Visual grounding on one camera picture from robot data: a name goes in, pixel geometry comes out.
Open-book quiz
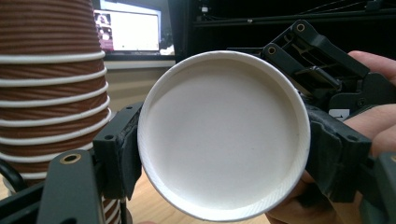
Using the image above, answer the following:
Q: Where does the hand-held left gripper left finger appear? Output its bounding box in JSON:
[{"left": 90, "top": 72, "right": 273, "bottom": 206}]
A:
[{"left": 92, "top": 101, "right": 145, "bottom": 201}]

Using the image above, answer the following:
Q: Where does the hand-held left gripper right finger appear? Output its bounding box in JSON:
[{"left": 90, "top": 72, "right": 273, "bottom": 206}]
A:
[{"left": 305, "top": 105, "right": 374, "bottom": 203}]

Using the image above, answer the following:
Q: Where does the stack of brown paper cups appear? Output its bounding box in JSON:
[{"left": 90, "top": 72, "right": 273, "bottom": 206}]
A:
[{"left": 0, "top": 0, "right": 123, "bottom": 224}]

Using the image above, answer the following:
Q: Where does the white paper cup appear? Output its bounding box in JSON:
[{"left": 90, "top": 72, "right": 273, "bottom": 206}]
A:
[{"left": 136, "top": 49, "right": 312, "bottom": 223}]

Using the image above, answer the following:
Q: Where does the lit computer monitor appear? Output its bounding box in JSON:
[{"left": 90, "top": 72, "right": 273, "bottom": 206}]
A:
[{"left": 92, "top": 0, "right": 176, "bottom": 62}]

